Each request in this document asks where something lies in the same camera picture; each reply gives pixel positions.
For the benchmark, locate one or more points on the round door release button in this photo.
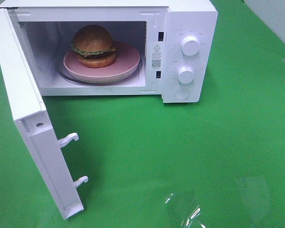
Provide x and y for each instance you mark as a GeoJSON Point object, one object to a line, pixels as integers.
{"type": "Point", "coordinates": [182, 94]}

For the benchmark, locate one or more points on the pink round plate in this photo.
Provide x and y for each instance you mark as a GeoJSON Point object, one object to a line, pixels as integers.
{"type": "Point", "coordinates": [126, 62]}

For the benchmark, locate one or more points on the burger with lettuce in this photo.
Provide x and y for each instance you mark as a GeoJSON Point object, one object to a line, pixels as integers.
{"type": "Point", "coordinates": [94, 47]}

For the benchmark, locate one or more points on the white microwave door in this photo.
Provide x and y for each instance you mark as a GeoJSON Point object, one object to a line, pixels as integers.
{"type": "Point", "coordinates": [31, 118]}

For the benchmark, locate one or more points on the white microwave oven body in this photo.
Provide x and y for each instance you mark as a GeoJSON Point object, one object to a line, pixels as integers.
{"type": "Point", "coordinates": [155, 27]}

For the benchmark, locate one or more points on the upper white power knob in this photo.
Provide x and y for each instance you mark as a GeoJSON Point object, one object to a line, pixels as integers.
{"type": "Point", "coordinates": [190, 45]}

